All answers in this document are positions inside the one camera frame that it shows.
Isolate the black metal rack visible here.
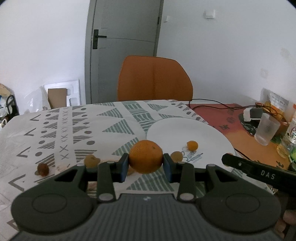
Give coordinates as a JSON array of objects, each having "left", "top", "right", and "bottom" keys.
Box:
[{"left": 6, "top": 94, "right": 20, "bottom": 121}]

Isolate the large orange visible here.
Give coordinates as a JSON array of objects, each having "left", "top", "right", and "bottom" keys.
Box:
[{"left": 129, "top": 140, "right": 163, "bottom": 174}]

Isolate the dark red small fruit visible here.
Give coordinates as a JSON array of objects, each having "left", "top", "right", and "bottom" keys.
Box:
[{"left": 37, "top": 163, "right": 49, "bottom": 177}]

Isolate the clear plastic cup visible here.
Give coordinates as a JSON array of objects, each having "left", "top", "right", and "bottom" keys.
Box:
[{"left": 254, "top": 113, "right": 280, "bottom": 146}]

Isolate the cardboard box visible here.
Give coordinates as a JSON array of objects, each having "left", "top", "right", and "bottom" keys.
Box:
[{"left": 48, "top": 88, "right": 67, "bottom": 109}]

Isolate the grey door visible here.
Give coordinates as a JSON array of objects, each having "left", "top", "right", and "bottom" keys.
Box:
[{"left": 85, "top": 0, "right": 163, "bottom": 104}]

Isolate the white ceramic plate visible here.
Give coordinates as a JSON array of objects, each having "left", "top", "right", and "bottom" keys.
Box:
[{"left": 147, "top": 118, "right": 235, "bottom": 172}]

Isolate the orange chair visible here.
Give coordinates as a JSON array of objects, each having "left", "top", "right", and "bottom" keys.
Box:
[{"left": 117, "top": 56, "right": 193, "bottom": 101}]

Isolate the white foam board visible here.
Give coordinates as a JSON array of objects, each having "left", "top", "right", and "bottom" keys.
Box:
[{"left": 43, "top": 79, "right": 80, "bottom": 106}]

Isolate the brown kiwi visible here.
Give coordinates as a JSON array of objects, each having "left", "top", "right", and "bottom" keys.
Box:
[
  {"left": 170, "top": 151, "right": 183, "bottom": 163},
  {"left": 84, "top": 155, "right": 101, "bottom": 169}
]

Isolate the black door handle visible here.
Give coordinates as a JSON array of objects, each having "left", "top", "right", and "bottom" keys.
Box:
[{"left": 92, "top": 29, "right": 107, "bottom": 49}]

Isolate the small red apple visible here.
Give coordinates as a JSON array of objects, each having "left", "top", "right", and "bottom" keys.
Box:
[{"left": 127, "top": 166, "right": 135, "bottom": 176}]

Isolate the white light switch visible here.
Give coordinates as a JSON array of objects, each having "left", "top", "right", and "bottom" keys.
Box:
[{"left": 204, "top": 9, "right": 216, "bottom": 19}]

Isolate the black cable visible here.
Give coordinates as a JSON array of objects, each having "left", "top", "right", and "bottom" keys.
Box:
[{"left": 188, "top": 98, "right": 260, "bottom": 110}]

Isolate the snack bag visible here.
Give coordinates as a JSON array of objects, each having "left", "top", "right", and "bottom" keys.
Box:
[{"left": 260, "top": 88, "right": 289, "bottom": 122}]

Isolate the red orange table mat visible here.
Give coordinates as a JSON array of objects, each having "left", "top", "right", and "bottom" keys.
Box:
[{"left": 189, "top": 103, "right": 290, "bottom": 169}]

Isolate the white power adapter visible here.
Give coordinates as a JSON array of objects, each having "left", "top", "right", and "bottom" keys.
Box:
[{"left": 243, "top": 108, "right": 252, "bottom": 122}]

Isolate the patterned white tablecloth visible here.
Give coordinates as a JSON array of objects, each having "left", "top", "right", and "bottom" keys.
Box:
[{"left": 0, "top": 99, "right": 278, "bottom": 240}]

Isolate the right hand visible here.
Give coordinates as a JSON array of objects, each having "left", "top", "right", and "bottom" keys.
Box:
[{"left": 274, "top": 210, "right": 296, "bottom": 239}]

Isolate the small mandarin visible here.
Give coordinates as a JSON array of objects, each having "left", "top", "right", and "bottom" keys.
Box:
[{"left": 187, "top": 141, "right": 199, "bottom": 152}]

